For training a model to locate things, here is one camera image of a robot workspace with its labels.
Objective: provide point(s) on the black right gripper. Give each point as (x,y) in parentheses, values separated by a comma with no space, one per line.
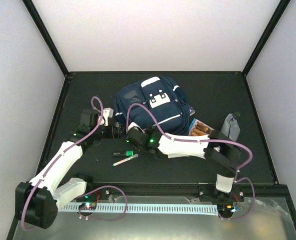
(148,146)

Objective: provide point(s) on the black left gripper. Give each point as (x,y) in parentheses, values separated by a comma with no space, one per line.
(114,131)

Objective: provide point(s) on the navy blue student backpack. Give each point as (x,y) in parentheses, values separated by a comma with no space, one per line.
(163,97)

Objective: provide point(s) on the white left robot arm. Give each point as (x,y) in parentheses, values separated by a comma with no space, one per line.
(38,201)

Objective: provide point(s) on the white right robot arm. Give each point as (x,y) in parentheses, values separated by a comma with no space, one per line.
(213,147)

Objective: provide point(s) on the white green pen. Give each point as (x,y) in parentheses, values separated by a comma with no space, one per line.
(125,160)

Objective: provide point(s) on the green capped marker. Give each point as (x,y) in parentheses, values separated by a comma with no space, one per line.
(123,153)

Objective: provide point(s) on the dog picture book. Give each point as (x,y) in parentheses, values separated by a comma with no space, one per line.
(198,128)

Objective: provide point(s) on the grey pencil pouch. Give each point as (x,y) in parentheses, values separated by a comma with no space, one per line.
(230,127)

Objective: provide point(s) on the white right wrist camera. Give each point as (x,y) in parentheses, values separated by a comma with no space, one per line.
(134,125)

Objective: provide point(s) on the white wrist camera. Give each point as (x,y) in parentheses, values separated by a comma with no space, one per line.
(134,125)
(107,114)

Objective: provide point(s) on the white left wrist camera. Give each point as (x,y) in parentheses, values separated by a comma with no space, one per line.
(107,114)

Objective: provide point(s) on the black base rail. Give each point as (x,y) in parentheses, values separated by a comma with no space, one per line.
(206,192)

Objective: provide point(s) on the white slotted cable duct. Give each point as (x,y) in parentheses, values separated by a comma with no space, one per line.
(141,208)

